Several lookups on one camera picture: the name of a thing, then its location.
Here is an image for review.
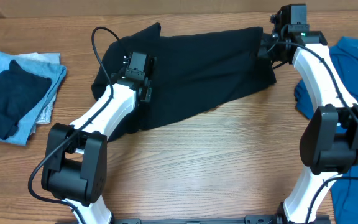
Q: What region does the black t-shirt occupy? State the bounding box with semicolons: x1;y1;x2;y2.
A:
91;23;276;141

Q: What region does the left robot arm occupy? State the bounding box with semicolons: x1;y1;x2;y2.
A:
41;52;156;223

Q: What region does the folded navy shirt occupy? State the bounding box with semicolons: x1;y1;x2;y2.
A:
0;60;52;140

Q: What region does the folded light blue shirt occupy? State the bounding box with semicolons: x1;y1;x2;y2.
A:
0;52;67;146

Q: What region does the cardboard board at back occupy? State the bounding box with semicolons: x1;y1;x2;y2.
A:
0;0;358;18

